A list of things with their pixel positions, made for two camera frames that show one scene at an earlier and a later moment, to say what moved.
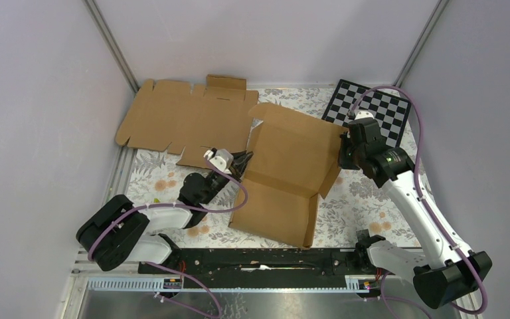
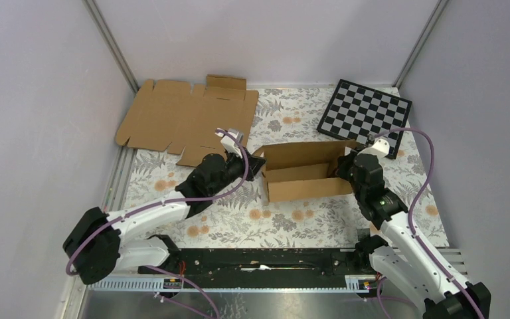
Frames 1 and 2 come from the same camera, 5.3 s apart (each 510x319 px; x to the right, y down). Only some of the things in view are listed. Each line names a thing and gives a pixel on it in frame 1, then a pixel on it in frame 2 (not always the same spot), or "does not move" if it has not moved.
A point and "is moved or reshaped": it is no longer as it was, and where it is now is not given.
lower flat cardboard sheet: [217, 115] does not move
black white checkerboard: [392, 112] does not move
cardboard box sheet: [292, 157] is moved or reshaped
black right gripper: [345, 140] to [342, 163]
